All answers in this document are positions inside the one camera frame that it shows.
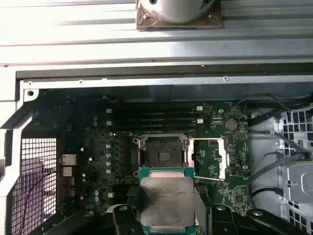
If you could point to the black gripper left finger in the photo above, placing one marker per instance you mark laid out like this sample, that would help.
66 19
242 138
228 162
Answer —
124 220

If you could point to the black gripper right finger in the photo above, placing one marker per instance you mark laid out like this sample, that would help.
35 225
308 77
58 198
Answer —
221 220

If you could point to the silver green CPU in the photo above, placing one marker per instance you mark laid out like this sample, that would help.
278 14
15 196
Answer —
166 195

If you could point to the metal socket cover frame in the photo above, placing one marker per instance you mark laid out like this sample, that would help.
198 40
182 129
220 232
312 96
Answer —
223 159

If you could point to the CPU socket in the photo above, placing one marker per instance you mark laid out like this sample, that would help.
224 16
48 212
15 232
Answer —
166 151

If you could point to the black RAM slot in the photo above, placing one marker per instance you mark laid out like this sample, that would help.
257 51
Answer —
146 114
146 126
146 120
146 109

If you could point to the small silver capacitor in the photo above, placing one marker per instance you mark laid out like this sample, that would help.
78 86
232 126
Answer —
108 171
108 163
108 146
108 155

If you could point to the green motherboard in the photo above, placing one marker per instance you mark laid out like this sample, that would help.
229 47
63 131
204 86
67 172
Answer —
238 156

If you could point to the silver rear port block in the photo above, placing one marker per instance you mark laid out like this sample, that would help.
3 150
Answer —
69 159
68 171

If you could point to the silver metal drive cage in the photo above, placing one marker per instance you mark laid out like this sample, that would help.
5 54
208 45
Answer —
298 186

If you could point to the round coin battery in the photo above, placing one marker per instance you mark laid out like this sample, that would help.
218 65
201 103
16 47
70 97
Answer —
231 124

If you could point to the open black PC case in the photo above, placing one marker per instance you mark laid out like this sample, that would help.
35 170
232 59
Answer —
171 82

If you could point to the square brown mounting plate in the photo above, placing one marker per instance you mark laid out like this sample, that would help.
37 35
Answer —
212 23

